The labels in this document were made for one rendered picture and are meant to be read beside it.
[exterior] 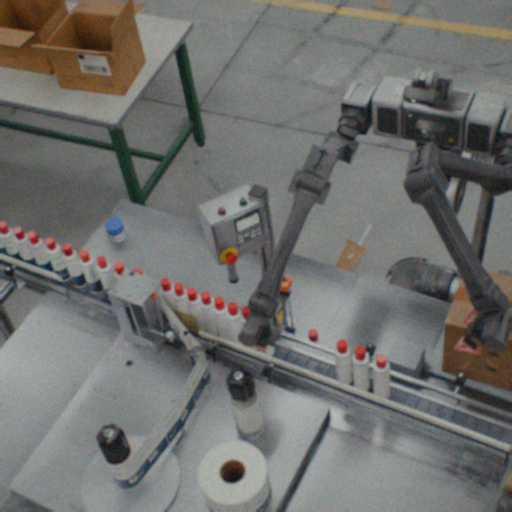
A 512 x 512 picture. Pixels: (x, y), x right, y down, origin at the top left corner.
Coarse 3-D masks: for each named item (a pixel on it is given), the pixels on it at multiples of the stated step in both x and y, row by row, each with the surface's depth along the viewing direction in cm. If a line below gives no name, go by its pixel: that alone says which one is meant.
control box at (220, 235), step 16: (240, 192) 273; (208, 208) 270; (240, 208) 268; (256, 208) 269; (208, 224) 268; (224, 224) 267; (208, 240) 278; (224, 240) 272; (256, 240) 279; (224, 256) 276; (240, 256) 280
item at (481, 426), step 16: (80, 288) 334; (112, 304) 328; (240, 352) 307; (288, 352) 305; (304, 368) 301; (320, 368) 299; (352, 384) 294; (368, 400) 289; (400, 400) 288; (416, 400) 287; (448, 416) 282; (464, 416) 282; (480, 432) 278; (496, 432) 277; (496, 448) 274
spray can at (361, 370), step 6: (360, 348) 278; (354, 354) 281; (360, 354) 277; (366, 354) 281; (354, 360) 280; (360, 360) 279; (366, 360) 280; (354, 366) 282; (360, 366) 280; (366, 366) 281; (354, 372) 284; (360, 372) 282; (366, 372) 283; (354, 378) 287; (360, 378) 285; (366, 378) 286; (354, 384) 290; (360, 384) 287; (366, 384) 288; (366, 390) 291
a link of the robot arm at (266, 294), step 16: (304, 192) 255; (304, 208) 252; (288, 224) 255; (288, 240) 255; (272, 256) 258; (288, 256) 257; (272, 272) 258; (256, 288) 261; (272, 288) 259; (256, 304) 261; (272, 304) 260
